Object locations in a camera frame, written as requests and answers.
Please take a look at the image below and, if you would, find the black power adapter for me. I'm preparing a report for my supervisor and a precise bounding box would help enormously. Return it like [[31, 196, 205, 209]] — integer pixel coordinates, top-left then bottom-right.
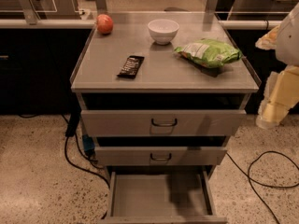
[[65, 112, 80, 137]]

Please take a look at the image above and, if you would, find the black floor cable left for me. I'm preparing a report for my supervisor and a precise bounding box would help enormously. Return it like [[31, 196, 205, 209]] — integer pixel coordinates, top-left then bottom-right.
[[61, 114, 110, 189]]

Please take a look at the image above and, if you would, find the grey drawer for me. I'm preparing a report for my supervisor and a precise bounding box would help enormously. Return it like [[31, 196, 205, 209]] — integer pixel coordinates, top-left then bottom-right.
[[99, 171, 227, 224], [95, 147, 226, 166], [81, 110, 246, 137]]

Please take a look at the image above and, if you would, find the blue plug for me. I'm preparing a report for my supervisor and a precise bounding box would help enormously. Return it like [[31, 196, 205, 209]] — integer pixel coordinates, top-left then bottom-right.
[[82, 134, 94, 157]]

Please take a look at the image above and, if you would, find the black candy bar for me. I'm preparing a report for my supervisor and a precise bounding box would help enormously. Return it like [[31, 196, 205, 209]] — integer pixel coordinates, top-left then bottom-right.
[[117, 55, 144, 79]]

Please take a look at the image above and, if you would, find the white bowl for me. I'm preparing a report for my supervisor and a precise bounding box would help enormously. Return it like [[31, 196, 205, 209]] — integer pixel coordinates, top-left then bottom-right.
[[148, 19, 179, 45]]

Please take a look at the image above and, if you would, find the grey top drawer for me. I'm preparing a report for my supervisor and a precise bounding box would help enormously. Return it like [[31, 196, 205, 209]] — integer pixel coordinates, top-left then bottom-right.
[[81, 110, 246, 137]]

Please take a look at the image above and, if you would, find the grey middle drawer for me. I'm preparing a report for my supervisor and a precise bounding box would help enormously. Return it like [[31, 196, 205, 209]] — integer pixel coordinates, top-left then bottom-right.
[[95, 147, 226, 166]]

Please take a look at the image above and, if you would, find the grey horizontal rail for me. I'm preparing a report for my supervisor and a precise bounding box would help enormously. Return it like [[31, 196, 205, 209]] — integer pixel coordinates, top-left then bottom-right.
[[0, 19, 281, 30]]

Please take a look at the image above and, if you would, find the green chip bag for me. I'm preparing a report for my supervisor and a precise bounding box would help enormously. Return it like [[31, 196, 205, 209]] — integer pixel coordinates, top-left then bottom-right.
[[175, 38, 242, 69]]

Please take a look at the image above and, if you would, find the grey drawer cabinet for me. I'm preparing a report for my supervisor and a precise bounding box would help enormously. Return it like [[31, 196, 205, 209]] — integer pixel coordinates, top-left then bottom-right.
[[71, 12, 261, 177]]

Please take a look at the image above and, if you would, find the grey bottom drawer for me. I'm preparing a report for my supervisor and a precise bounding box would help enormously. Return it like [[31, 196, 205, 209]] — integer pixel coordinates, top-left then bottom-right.
[[99, 171, 227, 224]]

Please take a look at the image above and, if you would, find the grey left bracket post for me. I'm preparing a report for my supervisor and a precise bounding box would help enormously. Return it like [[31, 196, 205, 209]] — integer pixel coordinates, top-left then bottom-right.
[[19, 0, 38, 25]]

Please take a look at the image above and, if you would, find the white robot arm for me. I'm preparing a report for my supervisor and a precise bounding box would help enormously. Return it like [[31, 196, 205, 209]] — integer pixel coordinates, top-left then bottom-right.
[[255, 5, 299, 129]]

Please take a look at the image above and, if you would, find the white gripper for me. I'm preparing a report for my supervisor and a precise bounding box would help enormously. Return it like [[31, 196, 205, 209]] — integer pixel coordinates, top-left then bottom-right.
[[255, 25, 299, 129]]

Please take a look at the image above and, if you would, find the red apple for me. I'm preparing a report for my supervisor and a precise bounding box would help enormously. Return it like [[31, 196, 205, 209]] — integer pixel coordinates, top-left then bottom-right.
[[96, 14, 113, 35]]

